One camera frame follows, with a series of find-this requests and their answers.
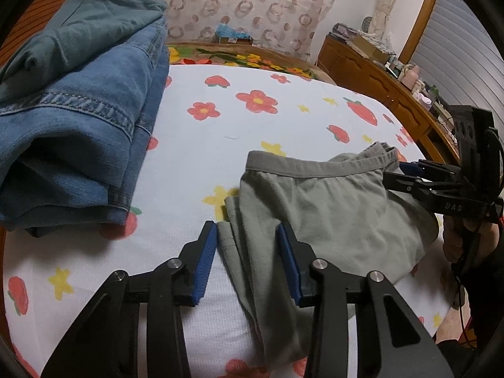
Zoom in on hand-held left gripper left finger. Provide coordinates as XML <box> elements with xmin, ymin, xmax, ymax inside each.
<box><xmin>41</xmin><ymin>220</ymin><xmax>218</xmax><ymax>378</ymax></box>

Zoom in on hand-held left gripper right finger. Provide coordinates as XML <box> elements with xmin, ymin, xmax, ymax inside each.
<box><xmin>276</xmin><ymin>222</ymin><xmax>453</xmax><ymax>378</ymax></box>

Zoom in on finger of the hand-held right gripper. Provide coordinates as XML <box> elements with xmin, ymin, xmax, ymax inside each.
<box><xmin>399</xmin><ymin>159</ymin><xmax>463</xmax><ymax>185</ymax></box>
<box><xmin>383</xmin><ymin>170</ymin><xmax>446</xmax><ymax>206</ymax></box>

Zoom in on grey-green pants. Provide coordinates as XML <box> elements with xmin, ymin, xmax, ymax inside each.
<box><xmin>216</xmin><ymin>142</ymin><xmax>439</xmax><ymax>367</ymax></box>

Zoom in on person's right forearm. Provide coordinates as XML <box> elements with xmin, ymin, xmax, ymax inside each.
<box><xmin>459</xmin><ymin>224</ymin><xmax>504</xmax><ymax>349</ymax></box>

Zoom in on person's right hand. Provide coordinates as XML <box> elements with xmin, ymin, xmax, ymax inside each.
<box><xmin>441</xmin><ymin>215</ymin><xmax>504</xmax><ymax>273</ymax></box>

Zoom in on pink container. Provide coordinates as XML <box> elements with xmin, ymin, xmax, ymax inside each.
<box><xmin>402</xmin><ymin>64</ymin><xmax>421</xmax><ymax>92</ymax></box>

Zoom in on wooden cabinet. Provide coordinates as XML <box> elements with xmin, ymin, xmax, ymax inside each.
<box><xmin>317</xmin><ymin>33</ymin><xmax>466</xmax><ymax>168</ymax></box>

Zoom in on grey window shutter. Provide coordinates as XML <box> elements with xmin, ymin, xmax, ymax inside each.
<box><xmin>409</xmin><ymin>0</ymin><xmax>504</xmax><ymax>127</ymax></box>

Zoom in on white floral bed sheet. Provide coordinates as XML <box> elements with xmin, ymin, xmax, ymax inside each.
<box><xmin>6</xmin><ymin>63</ymin><xmax>461</xmax><ymax>378</ymax></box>

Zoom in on cardboard box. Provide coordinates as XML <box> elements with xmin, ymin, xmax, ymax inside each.
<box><xmin>350</xmin><ymin>33</ymin><xmax>395</xmax><ymax>64</ymax></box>

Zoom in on lace curtain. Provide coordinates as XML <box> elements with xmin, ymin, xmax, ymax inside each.
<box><xmin>372</xmin><ymin>0</ymin><xmax>399</xmax><ymax>37</ymax></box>

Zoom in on blue denim jeans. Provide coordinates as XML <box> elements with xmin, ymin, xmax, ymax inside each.
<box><xmin>0</xmin><ymin>20</ymin><xmax>171</xmax><ymax>238</ymax></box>

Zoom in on person's black clothing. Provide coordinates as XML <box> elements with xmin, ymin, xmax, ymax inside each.
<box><xmin>433</xmin><ymin>335</ymin><xmax>504</xmax><ymax>378</ymax></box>

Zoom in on brown floral blanket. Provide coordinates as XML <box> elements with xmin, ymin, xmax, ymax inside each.
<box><xmin>167</xmin><ymin>43</ymin><xmax>335</xmax><ymax>86</ymax></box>

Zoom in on blue box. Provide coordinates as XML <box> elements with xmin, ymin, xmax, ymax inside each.
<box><xmin>215</xmin><ymin>25</ymin><xmax>255</xmax><ymax>46</ymax></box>

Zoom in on teal folded garment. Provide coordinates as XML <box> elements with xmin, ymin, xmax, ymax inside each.
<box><xmin>0</xmin><ymin>0</ymin><xmax>169</xmax><ymax>105</ymax></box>

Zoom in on black cable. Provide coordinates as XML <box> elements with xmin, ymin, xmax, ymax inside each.
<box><xmin>451</xmin><ymin>258</ymin><xmax>479</xmax><ymax>349</ymax></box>

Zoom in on ring-patterned curtain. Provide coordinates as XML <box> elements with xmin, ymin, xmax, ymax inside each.
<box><xmin>96</xmin><ymin>0</ymin><xmax>341</xmax><ymax>64</ymax></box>

